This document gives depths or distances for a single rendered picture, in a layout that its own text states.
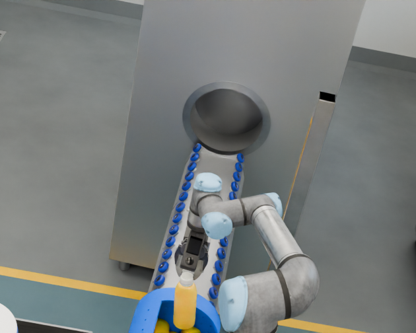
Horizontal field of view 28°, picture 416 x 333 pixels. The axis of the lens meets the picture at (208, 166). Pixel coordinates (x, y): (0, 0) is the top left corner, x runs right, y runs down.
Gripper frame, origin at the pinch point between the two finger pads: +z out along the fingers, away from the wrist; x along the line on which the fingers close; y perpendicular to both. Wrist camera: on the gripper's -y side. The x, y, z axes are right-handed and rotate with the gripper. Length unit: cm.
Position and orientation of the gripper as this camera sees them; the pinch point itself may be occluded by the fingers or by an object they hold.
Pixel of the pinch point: (187, 276)
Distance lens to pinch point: 248.8
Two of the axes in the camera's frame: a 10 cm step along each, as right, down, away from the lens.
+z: -1.8, 8.0, 5.7
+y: 1.4, -5.5, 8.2
